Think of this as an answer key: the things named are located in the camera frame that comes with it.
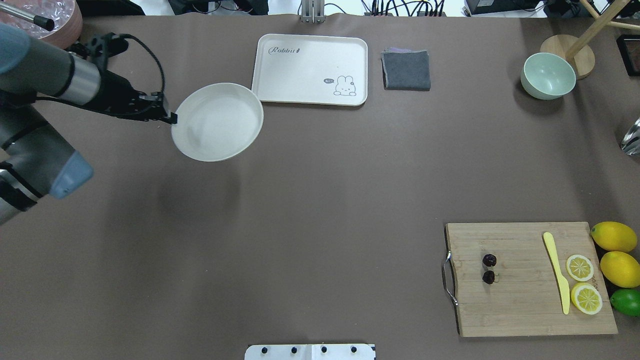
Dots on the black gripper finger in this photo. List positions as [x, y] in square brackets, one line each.
[170, 119]

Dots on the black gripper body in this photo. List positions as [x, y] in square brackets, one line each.
[116, 93]

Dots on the white round plate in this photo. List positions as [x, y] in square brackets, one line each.
[217, 122]

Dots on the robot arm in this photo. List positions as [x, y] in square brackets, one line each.
[39, 160]

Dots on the cream rabbit tray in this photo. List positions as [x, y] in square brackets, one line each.
[311, 69]

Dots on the dark red cherry upper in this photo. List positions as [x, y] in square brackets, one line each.
[489, 260]

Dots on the dark red cherry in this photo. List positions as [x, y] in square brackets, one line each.
[489, 260]
[490, 277]

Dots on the dark red cherry lower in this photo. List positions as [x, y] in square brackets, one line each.
[490, 277]

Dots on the pink bowl of ice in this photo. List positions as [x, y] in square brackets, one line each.
[65, 14]

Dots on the grey folded cloth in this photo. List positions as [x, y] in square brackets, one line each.
[405, 69]

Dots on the wooden cutting board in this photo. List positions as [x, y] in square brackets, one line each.
[525, 302]

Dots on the mint green bowl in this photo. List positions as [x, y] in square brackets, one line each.
[546, 76]

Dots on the yellow plastic knife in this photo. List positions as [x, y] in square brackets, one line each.
[561, 280]

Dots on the wooden stand with base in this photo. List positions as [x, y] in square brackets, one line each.
[576, 50]

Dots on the lemon slice upper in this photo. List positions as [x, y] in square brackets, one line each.
[580, 268]

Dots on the lemon slice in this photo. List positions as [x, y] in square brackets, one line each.
[580, 268]
[586, 298]

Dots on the lemon slice lower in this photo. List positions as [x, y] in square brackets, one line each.
[586, 298]

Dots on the shiny metal object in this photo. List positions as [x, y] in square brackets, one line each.
[630, 143]

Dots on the whole lemon upper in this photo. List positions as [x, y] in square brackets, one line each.
[614, 236]

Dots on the whole lemon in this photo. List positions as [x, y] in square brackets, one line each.
[621, 269]
[614, 236]

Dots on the black framed object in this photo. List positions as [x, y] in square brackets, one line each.
[629, 49]

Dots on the whole lemon lower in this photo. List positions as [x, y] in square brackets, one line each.
[621, 269]

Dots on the green lime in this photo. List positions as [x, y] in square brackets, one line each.
[626, 301]

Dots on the metal scoop black handle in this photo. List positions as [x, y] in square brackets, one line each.
[36, 19]

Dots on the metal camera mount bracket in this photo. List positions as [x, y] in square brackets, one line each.
[312, 11]

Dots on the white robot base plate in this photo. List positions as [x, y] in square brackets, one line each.
[317, 351]

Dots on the metal cutting board handle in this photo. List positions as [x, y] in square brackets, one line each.
[448, 278]

